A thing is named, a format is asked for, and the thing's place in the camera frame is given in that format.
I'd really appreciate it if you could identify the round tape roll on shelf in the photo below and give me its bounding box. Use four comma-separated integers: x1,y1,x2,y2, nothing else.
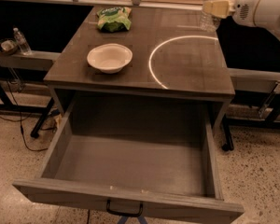
0,39,18,56

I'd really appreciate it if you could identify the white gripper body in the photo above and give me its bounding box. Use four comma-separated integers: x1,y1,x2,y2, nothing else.
231,0,268,27

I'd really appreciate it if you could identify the small water bottle on shelf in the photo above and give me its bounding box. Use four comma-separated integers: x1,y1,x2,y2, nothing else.
13,27,32,55

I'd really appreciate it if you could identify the grey wooden drawer cabinet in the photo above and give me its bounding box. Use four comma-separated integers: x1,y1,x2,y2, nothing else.
44,7,234,128

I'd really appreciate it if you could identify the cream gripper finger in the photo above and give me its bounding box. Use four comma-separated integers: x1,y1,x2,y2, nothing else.
203,0,235,19

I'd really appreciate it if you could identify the green chip bag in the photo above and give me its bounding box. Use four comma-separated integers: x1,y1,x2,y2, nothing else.
97,7,132,33

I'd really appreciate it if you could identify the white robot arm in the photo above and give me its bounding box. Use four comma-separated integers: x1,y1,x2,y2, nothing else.
203,0,280,41

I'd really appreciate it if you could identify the grey side shelf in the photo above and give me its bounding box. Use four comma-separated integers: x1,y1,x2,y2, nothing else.
0,50,60,71
229,68,280,94

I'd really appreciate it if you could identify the black drawer handle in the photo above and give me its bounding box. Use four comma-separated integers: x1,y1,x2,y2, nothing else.
105,200,144,217

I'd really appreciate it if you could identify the black floor cable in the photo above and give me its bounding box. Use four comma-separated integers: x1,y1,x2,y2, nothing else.
0,47,59,153

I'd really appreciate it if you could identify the open grey top drawer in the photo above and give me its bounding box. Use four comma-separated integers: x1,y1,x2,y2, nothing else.
13,92,244,224

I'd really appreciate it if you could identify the grey side shelf right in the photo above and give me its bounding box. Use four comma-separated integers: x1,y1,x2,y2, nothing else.
229,68,280,94

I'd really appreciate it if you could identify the white paper bowl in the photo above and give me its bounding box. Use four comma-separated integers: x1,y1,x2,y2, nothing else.
87,43,133,74

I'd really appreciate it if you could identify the grey side shelf left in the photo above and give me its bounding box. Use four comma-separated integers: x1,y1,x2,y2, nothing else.
0,50,60,71

